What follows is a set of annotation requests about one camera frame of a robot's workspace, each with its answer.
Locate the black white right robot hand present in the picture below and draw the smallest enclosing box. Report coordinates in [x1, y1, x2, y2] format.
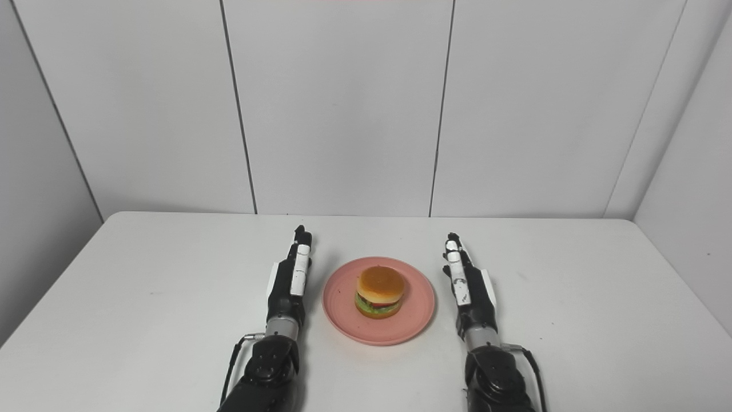
[442, 232, 499, 338]

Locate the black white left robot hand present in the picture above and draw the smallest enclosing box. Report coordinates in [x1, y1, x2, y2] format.
[266, 225, 313, 330]

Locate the pink round plate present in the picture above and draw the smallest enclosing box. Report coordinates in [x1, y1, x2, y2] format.
[322, 256, 436, 347]

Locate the toy hamburger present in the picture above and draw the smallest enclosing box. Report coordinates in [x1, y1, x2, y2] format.
[355, 266, 407, 319]

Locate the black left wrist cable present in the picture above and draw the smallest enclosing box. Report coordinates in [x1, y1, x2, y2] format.
[220, 333, 266, 407]

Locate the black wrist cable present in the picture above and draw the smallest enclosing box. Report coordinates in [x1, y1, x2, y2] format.
[220, 333, 266, 407]
[503, 343, 548, 412]

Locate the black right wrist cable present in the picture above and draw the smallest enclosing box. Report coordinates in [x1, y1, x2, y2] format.
[503, 343, 548, 412]

